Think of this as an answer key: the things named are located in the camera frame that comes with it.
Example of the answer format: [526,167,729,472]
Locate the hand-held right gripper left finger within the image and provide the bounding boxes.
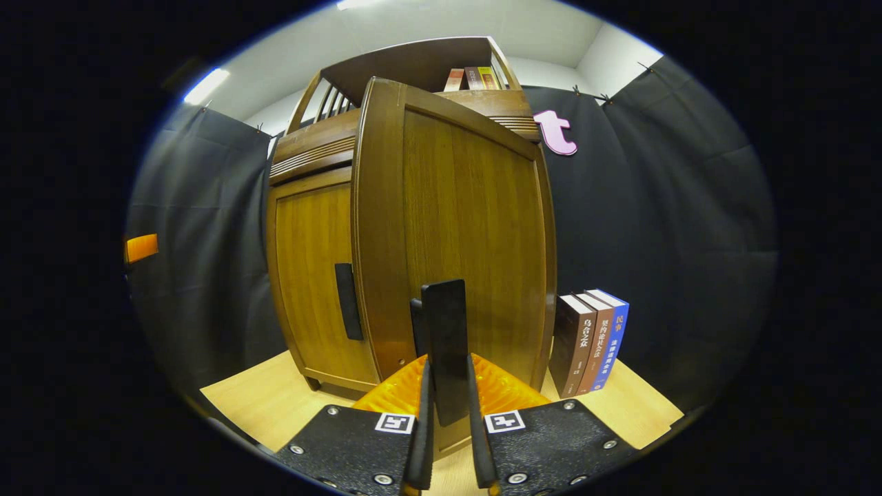
[274,353,436,496]

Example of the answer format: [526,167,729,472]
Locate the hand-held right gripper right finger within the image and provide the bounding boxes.
[466,353,638,496]

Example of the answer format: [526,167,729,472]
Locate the black door handle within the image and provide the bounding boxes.
[410,278,471,428]
[335,262,364,342]

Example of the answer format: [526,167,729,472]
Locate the wooden shoe cabinet door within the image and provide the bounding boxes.
[267,167,380,393]
[351,76,557,459]

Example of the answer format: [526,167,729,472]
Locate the wooden double-door shoe cabinet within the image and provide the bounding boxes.
[265,36,545,400]

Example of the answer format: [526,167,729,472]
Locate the dark brown book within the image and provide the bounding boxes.
[549,294,597,399]

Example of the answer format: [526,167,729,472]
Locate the blue book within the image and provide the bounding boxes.
[587,288,630,392]

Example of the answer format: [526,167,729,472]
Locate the ceiling tube light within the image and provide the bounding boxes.
[183,67,232,106]

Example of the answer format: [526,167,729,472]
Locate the black backdrop cloth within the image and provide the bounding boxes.
[125,55,779,414]

